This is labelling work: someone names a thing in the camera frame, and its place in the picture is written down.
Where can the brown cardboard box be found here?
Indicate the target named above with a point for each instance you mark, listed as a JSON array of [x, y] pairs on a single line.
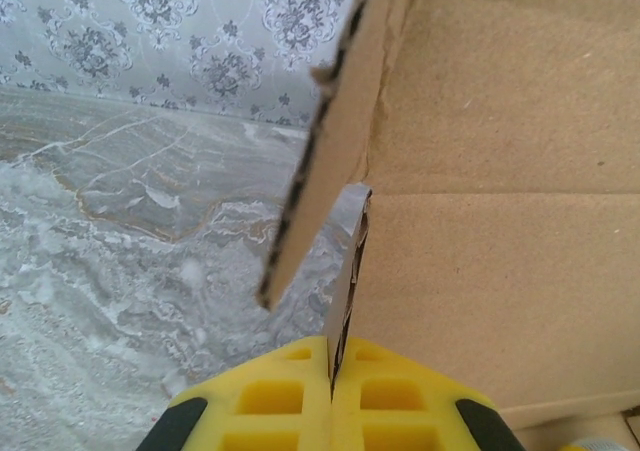
[[500, 221]]

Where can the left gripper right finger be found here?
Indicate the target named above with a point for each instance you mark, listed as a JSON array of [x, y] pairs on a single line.
[[395, 401]]

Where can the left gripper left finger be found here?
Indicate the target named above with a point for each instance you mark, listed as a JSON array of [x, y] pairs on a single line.
[[270, 401]]

